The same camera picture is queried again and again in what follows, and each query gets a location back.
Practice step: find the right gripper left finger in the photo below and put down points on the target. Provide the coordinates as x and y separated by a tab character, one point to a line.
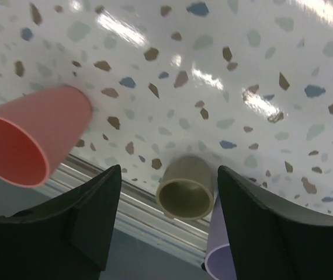
66	237

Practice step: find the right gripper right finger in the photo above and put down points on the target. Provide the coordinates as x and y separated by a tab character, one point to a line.
271	237

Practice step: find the small olive mug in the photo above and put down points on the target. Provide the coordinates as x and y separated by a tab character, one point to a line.
186	190

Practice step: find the purple cup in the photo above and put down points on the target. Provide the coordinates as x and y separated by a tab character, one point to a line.
218	260

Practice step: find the red cup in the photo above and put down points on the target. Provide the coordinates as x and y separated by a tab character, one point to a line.
38	131

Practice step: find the aluminium rail frame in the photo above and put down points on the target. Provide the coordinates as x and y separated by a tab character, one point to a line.
138	214

